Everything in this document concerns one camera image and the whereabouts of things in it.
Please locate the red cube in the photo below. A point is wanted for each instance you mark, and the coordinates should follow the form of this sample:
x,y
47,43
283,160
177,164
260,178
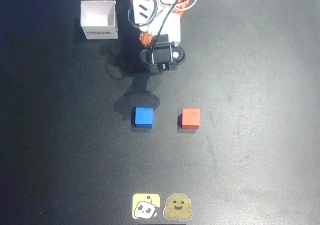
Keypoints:
x,y
191,118

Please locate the white and orange robot arm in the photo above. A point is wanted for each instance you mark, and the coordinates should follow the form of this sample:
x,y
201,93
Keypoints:
x,y
140,12

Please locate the white cardboard box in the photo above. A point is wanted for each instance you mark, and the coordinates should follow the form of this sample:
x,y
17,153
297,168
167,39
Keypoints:
x,y
100,22

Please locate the blue cube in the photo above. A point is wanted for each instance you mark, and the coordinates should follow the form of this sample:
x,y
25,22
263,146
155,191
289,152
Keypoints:
x,y
143,117

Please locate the yellow robot sticker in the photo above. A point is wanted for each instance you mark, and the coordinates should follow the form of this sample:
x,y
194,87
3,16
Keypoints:
x,y
146,206

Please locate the hugging face emoji sticker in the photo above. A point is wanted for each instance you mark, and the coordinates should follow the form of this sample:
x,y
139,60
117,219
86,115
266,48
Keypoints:
x,y
178,207

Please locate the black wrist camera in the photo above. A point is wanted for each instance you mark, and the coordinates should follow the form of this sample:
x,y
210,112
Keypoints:
x,y
162,56

